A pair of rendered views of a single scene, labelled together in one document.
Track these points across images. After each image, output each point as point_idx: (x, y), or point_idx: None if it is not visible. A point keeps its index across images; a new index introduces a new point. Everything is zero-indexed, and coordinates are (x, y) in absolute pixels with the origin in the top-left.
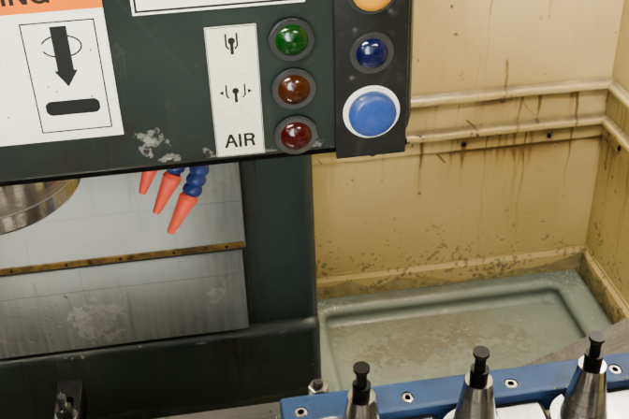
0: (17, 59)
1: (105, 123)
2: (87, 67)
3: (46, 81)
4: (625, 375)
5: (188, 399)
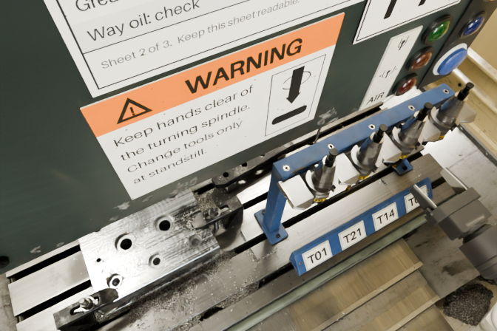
0: (262, 99)
1: (305, 117)
2: (308, 88)
3: (277, 106)
4: (417, 109)
5: None
